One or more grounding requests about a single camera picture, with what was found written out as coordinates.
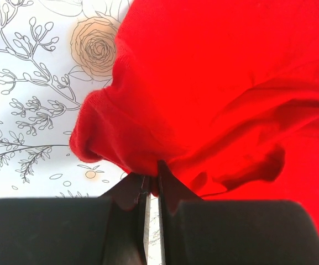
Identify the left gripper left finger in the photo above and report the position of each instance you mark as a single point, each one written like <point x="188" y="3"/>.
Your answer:
<point x="110" y="229"/>

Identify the floral table mat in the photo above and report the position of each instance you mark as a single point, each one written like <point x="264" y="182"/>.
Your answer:
<point x="41" y="89"/>

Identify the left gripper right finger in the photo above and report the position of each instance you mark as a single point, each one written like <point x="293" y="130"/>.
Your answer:
<point x="197" y="231"/>

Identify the red t shirt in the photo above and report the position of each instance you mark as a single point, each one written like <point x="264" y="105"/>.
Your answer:
<point x="225" y="92"/>

